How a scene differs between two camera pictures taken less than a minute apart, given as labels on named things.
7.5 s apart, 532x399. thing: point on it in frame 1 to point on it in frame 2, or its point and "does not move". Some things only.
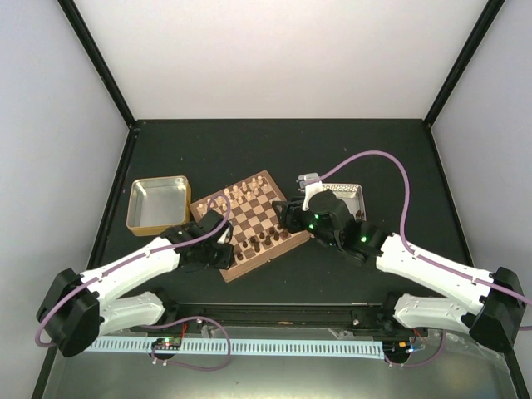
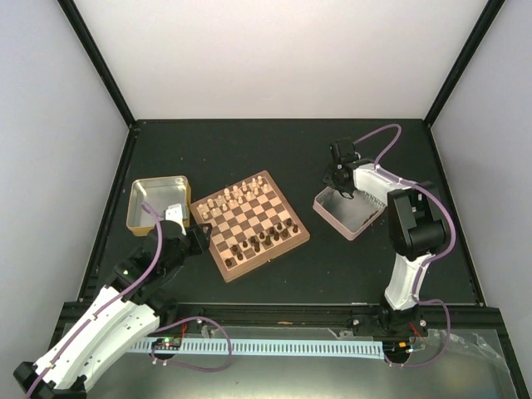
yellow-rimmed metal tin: [155, 204] does not move
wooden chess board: [259, 234] does not move
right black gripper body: [292, 214] to [332, 179]
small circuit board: [167, 343] does not move
